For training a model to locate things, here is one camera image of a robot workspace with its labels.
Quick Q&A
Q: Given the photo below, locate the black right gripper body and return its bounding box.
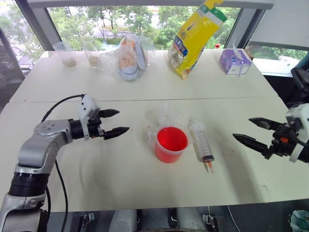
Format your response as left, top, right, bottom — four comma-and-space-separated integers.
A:
265, 122, 303, 160

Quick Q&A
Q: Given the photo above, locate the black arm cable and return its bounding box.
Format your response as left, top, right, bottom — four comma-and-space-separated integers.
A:
288, 131, 309, 147
41, 94, 86, 232

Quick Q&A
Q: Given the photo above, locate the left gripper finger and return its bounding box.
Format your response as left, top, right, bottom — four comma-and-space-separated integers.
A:
103, 127, 130, 141
99, 108, 120, 119

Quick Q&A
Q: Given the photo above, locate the large clear plastic syringe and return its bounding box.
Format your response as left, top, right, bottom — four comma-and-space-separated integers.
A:
188, 118, 216, 174

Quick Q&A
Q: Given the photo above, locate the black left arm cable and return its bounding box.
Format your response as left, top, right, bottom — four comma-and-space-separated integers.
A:
41, 94, 86, 232

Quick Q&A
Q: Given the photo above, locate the black and teal equipment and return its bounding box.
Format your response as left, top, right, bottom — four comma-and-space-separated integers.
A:
285, 58, 309, 110

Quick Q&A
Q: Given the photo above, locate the narrow clear cup with grains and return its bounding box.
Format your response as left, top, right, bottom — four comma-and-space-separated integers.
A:
82, 39, 102, 70

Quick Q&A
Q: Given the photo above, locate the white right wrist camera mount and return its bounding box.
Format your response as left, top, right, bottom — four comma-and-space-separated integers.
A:
285, 103, 309, 163

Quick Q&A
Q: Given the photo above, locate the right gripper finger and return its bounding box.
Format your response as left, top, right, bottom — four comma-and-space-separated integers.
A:
248, 117, 283, 132
232, 133, 270, 156

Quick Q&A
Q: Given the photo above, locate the grey rounded robot leg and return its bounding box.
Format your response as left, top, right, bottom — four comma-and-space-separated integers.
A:
110, 208, 139, 232
177, 207, 206, 232

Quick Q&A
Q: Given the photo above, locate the wide clear cup with grains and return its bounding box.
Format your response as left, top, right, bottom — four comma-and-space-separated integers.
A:
52, 41, 78, 67

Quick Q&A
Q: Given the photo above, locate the plastic cup with red liquid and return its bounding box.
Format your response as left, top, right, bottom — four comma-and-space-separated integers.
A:
154, 126, 189, 164

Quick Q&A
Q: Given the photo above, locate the purple tissue box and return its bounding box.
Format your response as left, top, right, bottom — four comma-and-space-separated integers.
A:
219, 39, 253, 78

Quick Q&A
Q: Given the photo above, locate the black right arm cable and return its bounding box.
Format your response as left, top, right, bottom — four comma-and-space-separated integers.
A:
288, 131, 309, 147

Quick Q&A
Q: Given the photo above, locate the small clear plastic cup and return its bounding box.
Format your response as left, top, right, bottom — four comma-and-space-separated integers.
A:
146, 103, 190, 145

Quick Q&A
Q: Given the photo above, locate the black metal table bracket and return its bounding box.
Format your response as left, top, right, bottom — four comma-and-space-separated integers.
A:
79, 212, 95, 228
202, 213, 218, 230

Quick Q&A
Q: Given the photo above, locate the yellow snack bag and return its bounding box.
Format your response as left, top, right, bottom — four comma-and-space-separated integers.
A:
168, 0, 228, 81

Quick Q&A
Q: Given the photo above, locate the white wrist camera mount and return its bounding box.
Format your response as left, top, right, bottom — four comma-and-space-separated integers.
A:
77, 94, 101, 141
285, 103, 309, 163

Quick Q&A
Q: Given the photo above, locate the clear plastic bag with items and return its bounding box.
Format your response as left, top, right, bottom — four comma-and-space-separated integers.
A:
98, 33, 155, 82

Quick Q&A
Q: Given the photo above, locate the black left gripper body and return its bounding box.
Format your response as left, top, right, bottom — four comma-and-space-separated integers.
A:
87, 110, 107, 141

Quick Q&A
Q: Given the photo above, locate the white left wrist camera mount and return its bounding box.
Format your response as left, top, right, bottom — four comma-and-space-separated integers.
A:
77, 94, 101, 141

